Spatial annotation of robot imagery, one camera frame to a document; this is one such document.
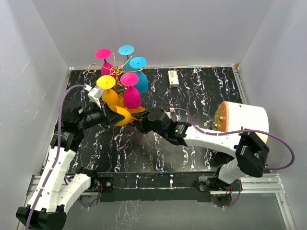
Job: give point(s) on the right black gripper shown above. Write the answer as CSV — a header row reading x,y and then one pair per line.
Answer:
x,y
144,123

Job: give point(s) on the black front mounting rail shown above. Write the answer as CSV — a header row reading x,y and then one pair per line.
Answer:
x,y
151,186

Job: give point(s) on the white bucket orange lid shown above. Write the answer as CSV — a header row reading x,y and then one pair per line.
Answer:
x,y
231,116

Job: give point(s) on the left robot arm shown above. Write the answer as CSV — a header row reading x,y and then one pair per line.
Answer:
x,y
48,207

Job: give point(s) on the gold wire glass rack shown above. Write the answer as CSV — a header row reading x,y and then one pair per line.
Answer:
x,y
119,88

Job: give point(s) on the blue wine glass front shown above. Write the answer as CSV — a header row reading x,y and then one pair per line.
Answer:
x,y
139,63

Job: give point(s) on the blue wine glass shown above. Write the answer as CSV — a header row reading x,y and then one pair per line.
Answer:
x,y
139,63
127,51

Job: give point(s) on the small white box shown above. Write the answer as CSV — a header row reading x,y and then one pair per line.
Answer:
x,y
173,79

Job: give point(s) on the orange wine glass front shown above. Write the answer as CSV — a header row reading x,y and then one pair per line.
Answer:
x,y
110,96

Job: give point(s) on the pink wine glass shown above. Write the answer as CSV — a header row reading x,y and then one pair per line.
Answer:
x,y
132,97
106,68

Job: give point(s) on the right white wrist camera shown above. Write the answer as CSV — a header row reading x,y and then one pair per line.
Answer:
x,y
171,110

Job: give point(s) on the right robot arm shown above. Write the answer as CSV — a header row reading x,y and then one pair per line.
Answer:
x,y
248,150

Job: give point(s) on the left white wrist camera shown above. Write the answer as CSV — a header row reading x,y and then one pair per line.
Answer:
x,y
95,94

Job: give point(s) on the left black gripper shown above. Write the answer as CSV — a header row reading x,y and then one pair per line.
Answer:
x,y
108,116

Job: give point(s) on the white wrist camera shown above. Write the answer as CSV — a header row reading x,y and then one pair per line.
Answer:
x,y
171,110
95,94

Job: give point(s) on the orange wine glass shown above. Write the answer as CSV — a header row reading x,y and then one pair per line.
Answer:
x,y
110,96
125,118

